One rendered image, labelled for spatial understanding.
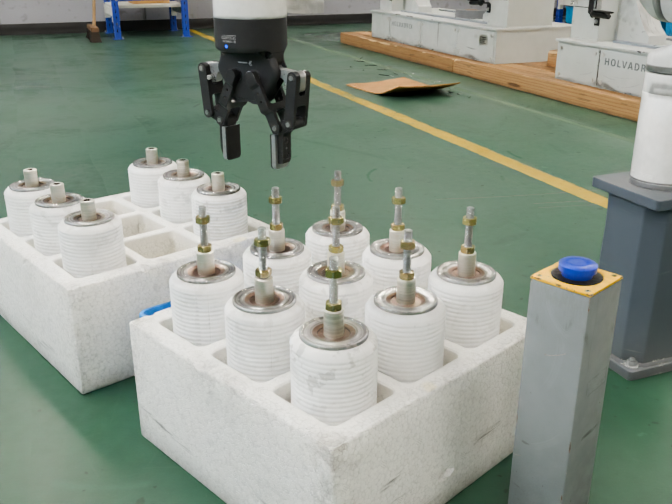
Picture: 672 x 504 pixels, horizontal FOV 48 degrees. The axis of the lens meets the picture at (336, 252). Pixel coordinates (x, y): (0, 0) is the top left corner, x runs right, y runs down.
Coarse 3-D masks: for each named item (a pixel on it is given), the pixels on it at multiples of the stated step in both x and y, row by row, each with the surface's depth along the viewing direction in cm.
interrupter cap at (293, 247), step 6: (288, 240) 107; (294, 240) 107; (252, 246) 105; (288, 246) 106; (294, 246) 105; (300, 246) 105; (252, 252) 103; (258, 252) 103; (270, 252) 104; (276, 252) 104; (282, 252) 104; (288, 252) 103; (294, 252) 103; (300, 252) 103; (270, 258) 101; (276, 258) 101; (282, 258) 101
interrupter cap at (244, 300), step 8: (248, 288) 92; (280, 288) 92; (240, 296) 90; (248, 296) 90; (280, 296) 90; (288, 296) 90; (240, 304) 88; (248, 304) 88; (256, 304) 88; (264, 304) 88; (272, 304) 88; (280, 304) 88; (288, 304) 87; (248, 312) 86; (256, 312) 86; (264, 312) 86; (272, 312) 86
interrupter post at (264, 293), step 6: (270, 276) 88; (258, 282) 87; (264, 282) 87; (270, 282) 88; (258, 288) 88; (264, 288) 88; (270, 288) 88; (258, 294) 88; (264, 294) 88; (270, 294) 88; (258, 300) 88; (264, 300) 88; (270, 300) 88
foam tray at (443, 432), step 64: (512, 320) 100; (192, 384) 91; (256, 384) 85; (384, 384) 85; (448, 384) 86; (512, 384) 97; (192, 448) 96; (256, 448) 84; (320, 448) 75; (384, 448) 80; (448, 448) 90; (512, 448) 102
